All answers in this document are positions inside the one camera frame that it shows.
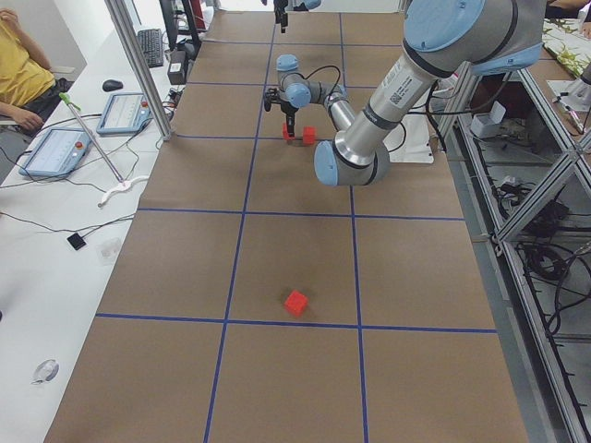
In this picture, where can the metal grabber stick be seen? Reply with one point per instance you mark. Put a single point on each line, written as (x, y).
(123, 184)

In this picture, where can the black monitor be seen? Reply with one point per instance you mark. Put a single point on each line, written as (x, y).
(181, 25)

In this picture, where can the small black square pad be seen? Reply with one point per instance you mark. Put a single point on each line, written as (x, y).
(76, 241)

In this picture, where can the person in yellow shirt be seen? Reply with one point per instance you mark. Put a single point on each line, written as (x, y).
(30, 91)

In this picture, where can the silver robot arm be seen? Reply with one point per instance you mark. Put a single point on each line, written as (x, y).
(492, 36)
(299, 6)

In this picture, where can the black box device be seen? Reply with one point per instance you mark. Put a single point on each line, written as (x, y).
(177, 69)

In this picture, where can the far teach pendant tablet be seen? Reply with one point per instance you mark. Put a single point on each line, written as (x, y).
(125, 113)

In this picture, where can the red block placed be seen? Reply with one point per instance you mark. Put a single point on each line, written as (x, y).
(309, 135)
(287, 135)
(296, 303)

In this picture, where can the near teach pendant tablet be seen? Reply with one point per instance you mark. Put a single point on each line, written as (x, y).
(56, 154)

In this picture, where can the clear tape roll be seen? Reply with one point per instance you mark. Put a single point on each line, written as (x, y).
(45, 372)

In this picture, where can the aluminium side frame rack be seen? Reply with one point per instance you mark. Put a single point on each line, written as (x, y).
(526, 173)

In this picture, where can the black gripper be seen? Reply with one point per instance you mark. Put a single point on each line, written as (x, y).
(280, 6)
(288, 109)

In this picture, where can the teach pendant tablet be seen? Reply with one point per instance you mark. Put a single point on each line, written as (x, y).
(56, 154)
(125, 113)

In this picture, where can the black computer mouse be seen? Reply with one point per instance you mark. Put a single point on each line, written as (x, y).
(110, 85)

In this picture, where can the black computer keyboard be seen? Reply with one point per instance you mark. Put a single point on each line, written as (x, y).
(151, 45)

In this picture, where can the brown paper table mat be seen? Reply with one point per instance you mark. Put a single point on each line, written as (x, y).
(191, 342)

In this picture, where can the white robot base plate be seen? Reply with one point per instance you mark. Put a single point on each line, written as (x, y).
(409, 141)

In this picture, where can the aluminium frame post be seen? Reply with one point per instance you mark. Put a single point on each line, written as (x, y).
(127, 36)

